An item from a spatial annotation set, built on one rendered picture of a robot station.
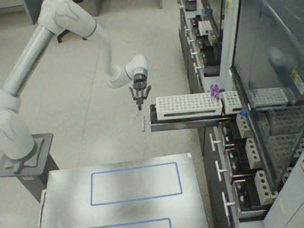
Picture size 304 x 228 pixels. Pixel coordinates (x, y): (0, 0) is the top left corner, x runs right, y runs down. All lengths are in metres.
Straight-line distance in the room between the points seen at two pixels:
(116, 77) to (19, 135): 0.68
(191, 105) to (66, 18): 0.67
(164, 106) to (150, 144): 0.99
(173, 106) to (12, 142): 0.75
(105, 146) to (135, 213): 1.31
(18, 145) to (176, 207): 0.76
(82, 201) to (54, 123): 1.60
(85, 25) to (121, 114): 1.32
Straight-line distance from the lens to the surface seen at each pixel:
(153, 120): 1.26
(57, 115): 2.68
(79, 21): 1.28
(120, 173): 1.11
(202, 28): 1.82
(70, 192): 1.12
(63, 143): 2.42
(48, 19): 1.40
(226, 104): 1.27
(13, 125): 1.31
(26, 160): 1.43
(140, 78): 1.55
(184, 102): 1.28
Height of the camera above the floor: 1.75
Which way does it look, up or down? 46 degrees down
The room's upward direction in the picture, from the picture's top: 8 degrees counter-clockwise
